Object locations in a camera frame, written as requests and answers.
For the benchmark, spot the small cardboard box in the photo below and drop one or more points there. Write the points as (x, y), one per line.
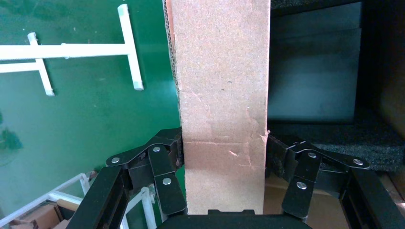
(221, 79)

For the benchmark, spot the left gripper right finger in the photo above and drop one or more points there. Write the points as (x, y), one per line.
(300, 189)

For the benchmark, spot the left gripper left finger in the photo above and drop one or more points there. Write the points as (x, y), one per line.
(164, 189)

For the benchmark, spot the brown cardboard piece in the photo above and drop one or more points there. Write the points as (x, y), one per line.
(41, 216)

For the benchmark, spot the white tube floor frame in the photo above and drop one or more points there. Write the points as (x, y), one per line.
(79, 50)

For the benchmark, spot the black foam insert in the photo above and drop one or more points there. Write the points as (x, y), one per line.
(348, 139)

